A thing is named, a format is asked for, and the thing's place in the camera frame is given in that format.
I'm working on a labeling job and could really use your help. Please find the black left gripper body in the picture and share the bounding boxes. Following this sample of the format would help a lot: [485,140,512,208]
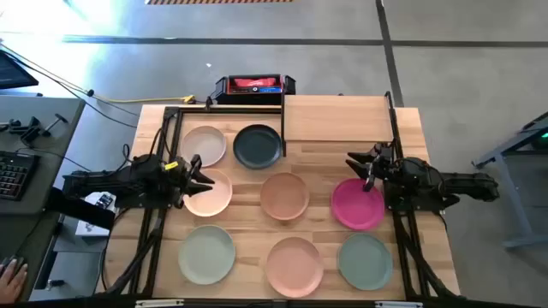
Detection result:
[168,159,197,207]

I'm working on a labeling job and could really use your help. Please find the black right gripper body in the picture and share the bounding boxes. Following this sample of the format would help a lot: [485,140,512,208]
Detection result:
[370,142,402,190]

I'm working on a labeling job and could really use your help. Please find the light peach plate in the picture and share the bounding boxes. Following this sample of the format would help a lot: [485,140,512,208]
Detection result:
[182,168,234,218]

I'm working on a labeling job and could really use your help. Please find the greyish beige plate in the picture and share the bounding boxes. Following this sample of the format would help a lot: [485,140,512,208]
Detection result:
[180,125,228,169]

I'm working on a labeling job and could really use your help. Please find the magenta plate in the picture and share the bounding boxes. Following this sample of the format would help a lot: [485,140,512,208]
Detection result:
[330,177,386,232]

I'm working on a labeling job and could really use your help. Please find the dark green plate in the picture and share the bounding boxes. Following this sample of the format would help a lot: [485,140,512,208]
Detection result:
[232,123,283,170]

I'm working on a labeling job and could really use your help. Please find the pale green plate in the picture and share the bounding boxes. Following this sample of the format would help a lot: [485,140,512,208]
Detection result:
[177,224,236,286]

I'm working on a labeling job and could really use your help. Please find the grey-green plate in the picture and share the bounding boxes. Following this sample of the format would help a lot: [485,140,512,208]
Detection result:
[337,233,394,292]

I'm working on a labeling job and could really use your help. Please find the tan brown plate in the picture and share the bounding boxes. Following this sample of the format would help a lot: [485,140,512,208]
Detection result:
[259,172,311,222]

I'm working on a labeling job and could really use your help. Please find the salmon pink plate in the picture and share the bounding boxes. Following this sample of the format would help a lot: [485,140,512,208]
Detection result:
[265,236,325,299]

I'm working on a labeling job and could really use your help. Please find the wooden shelf with black legs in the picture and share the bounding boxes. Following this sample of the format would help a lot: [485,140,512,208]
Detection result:
[280,92,397,158]

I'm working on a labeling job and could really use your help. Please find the white box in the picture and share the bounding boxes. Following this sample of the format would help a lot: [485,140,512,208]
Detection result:
[74,192,116,238]

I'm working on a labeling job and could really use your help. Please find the black and red power box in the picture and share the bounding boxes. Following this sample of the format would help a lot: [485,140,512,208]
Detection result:
[213,74,297,106]

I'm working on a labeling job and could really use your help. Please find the grey desk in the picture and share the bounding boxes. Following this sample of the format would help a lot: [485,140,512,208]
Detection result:
[0,94,86,300]

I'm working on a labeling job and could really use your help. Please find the black keyboard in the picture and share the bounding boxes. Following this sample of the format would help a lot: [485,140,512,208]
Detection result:
[0,151,40,202]

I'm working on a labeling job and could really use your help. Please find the person's hand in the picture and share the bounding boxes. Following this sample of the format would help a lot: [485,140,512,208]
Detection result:
[0,256,29,305]

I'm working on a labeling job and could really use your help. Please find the dark computer monitor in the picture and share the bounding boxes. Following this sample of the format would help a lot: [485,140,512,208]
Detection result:
[0,50,39,91]

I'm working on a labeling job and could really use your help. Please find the black aluminium table frame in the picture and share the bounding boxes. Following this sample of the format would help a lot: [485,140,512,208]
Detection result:
[96,91,466,308]

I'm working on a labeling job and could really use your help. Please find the silver aluminium bracket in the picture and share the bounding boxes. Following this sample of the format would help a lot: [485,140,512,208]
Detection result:
[134,299,185,308]
[374,300,424,308]

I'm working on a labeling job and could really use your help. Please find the black floor cable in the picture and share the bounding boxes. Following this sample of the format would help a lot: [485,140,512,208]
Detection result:
[0,40,140,129]

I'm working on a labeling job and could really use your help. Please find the blue-grey standing desk frame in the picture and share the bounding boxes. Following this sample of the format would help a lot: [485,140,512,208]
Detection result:
[470,111,548,250]

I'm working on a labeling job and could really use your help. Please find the black T-handle clamp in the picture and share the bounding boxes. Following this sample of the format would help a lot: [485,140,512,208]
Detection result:
[41,113,69,138]

